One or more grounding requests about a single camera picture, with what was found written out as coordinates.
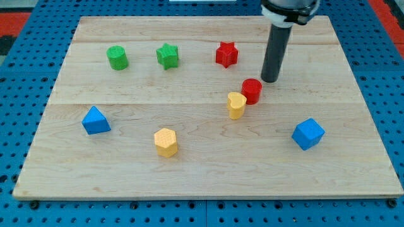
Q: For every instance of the red cylinder block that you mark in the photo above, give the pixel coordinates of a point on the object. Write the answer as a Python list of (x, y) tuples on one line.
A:
[(251, 89)]

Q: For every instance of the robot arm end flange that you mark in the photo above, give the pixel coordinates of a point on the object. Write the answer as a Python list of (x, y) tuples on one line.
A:
[(286, 13)]

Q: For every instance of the yellow heart block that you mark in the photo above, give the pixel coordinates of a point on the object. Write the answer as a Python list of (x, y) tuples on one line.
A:
[(236, 103)]

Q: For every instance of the yellow hexagon block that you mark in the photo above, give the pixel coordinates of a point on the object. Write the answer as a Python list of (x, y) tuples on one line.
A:
[(166, 142)]

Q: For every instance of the wooden board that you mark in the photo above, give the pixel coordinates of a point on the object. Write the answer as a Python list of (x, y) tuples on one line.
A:
[(251, 158)]

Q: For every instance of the red star block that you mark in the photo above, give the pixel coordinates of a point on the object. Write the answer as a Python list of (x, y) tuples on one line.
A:
[(226, 54)]

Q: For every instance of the green star block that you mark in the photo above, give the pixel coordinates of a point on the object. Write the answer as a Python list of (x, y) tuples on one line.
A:
[(168, 56)]

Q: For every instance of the green cylinder block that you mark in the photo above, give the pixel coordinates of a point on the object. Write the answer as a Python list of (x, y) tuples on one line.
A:
[(117, 57)]

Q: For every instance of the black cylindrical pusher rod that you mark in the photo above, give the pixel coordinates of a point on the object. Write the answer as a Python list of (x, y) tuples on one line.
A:
[(275, 51)]

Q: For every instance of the blue cube block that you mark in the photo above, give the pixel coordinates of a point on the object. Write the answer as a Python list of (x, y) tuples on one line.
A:
[(307, 134)]

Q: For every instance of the blue triangle block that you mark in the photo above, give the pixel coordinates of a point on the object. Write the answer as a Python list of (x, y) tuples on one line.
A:
[(95, 122)]

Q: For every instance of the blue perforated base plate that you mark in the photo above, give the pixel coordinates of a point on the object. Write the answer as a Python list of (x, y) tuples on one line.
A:
[(30, 70)]

